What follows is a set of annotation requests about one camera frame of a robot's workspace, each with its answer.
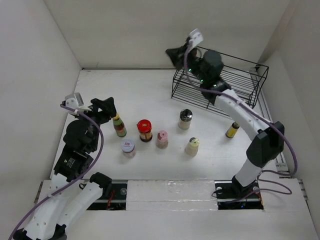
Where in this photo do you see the pink cap spice shaker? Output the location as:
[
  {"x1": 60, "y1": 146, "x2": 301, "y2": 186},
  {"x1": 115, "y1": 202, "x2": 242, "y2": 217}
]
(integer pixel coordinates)
[{"x1": 156, "y1": 130, "x2": 169, "y2": 149}]

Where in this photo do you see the red lid dark jar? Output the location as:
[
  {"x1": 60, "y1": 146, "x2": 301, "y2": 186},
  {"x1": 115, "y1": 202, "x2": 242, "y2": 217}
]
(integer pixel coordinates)
[{"x1": 137, "y1": 119, "x2": 153, "y2": 143}]

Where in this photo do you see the small yellow brown bottle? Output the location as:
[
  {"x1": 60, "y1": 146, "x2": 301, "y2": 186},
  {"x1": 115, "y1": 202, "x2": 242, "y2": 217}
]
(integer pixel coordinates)
[{"x1": 225, "y1": 121, "x2": 240, "y2": 139}]

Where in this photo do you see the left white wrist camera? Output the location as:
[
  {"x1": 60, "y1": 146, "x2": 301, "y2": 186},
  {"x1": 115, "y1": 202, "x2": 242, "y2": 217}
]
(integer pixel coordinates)
[{"x1": 64, "y1": 92, "x2": 85, "y2": 110}]

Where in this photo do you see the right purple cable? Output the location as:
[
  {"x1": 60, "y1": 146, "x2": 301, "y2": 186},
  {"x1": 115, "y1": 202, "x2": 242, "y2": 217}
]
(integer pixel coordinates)
[{"x1": 183, "y1": 39, "x2": 300, "y2": 204}]

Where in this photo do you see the black mounting rail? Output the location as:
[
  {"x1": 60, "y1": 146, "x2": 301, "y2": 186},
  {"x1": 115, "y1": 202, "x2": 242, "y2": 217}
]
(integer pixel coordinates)
[{"x1": 88, "y1": 180, "x2": 264, "y2": 212}]

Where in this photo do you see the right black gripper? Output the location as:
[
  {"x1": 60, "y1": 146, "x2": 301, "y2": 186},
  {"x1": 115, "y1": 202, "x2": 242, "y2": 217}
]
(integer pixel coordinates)
[{"x1": 164, "y1": 43, "x2": 208, "y2": 84}]

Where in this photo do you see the yellow cap spice shaker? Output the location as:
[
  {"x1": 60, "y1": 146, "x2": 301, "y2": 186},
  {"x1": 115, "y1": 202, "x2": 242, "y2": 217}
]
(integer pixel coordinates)
[{"x1": 185, "y1": 137, "x2": 200, "y2": 157}]

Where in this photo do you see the green label sauce bottle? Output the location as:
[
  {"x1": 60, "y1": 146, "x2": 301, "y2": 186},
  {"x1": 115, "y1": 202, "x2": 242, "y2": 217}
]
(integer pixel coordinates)
[{"x1": 112, "y1": 113, "x2": 127, "y2": 138}]

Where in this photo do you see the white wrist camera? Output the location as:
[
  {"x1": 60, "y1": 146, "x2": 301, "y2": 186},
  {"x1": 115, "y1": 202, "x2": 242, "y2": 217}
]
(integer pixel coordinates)
[
  {"x1": 186, "y1": 28, "x2": 204, "y2": 48},
  {"x1": 64, "y1": 92, "x2": 85, "y2": 110}
]

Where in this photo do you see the white lid glass jar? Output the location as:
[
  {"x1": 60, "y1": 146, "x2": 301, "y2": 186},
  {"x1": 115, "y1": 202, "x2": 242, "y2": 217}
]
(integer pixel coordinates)
[{"x1": 121, "y1": 139, "x2": 136, "y2": 158}]

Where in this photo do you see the black wire rack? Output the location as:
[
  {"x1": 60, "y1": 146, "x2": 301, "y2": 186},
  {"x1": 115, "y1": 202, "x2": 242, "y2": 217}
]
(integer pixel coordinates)
[{"x1": 171, "y1": 46, "x2": 269, "y2": 114}]

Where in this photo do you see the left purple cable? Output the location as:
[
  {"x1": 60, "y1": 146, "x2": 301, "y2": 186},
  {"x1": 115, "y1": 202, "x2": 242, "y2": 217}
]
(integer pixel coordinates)
[{"x1": 7, "y1": 103, "x2": 105, "y2": 240}]

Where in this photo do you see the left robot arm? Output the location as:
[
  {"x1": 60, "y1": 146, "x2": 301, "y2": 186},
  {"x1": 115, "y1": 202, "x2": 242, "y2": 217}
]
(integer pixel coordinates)
[{"x1": 9, "y1": 93, "x2": 117, "y2": 240}]

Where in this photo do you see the black cap spice shaker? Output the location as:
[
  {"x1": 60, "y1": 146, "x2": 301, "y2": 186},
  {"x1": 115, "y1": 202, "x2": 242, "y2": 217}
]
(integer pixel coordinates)
[{"x1": 178, "y1": 108, "x2": 193, "y2": 130}]

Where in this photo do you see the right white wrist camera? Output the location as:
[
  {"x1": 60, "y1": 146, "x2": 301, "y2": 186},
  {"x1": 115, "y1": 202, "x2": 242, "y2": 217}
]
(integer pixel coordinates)
[{"x1": 186, "y1": 28, "x2": 204, "y2": 48}]

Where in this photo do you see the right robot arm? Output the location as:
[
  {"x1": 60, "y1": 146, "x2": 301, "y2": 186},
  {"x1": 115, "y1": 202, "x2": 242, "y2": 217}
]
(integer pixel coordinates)
[{"x1": 165, "y1": 42, "x2": 285, "y2": 203}]

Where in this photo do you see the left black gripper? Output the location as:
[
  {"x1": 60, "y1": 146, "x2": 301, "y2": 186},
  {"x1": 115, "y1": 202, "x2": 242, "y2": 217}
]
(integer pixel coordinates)
[{"x1": 74, "y1": 96, "x2": 116, "y2": 151}]

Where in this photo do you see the purple cable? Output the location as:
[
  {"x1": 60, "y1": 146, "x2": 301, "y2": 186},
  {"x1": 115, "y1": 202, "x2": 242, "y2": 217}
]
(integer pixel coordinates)
[
  {"x1": 7, "y1": 103, "x2": 105, "y2": 240},
  {"x1": 183, "y1": 39, "x2": 300, "y2": 204}
]

